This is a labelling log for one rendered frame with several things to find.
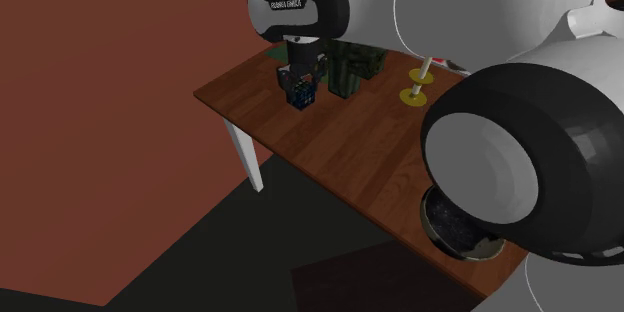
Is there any multicoloured puzzle cube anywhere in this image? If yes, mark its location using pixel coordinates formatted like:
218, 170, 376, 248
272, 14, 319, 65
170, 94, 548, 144
285, 79, 318, 112

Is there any dark round pan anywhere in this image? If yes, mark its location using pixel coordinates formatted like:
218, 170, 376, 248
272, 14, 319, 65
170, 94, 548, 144
419, 184, 507, 262

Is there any green flat mat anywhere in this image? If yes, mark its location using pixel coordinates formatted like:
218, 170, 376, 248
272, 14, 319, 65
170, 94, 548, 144
264, 42, 290, 65

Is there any yellow disc stand, white rod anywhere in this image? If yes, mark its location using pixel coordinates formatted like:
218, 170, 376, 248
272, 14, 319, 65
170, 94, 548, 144
399, 55, 435, 108

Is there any wooden table with white legs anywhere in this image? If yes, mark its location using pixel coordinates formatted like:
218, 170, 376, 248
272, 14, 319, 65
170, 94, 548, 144
192, 42, 530, 300

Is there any tall dark green box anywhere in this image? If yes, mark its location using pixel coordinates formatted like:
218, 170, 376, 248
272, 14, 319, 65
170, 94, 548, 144
326, 40, 363, 101

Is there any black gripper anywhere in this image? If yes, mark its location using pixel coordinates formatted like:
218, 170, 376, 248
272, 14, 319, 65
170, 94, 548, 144
276, 53, 328, 92

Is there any low dark green box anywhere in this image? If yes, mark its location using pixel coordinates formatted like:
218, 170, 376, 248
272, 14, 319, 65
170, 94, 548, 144
358, 44, 390, 81

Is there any red and white flat thing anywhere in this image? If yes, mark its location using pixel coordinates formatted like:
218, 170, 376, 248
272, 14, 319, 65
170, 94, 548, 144
430, 56, 473, 77

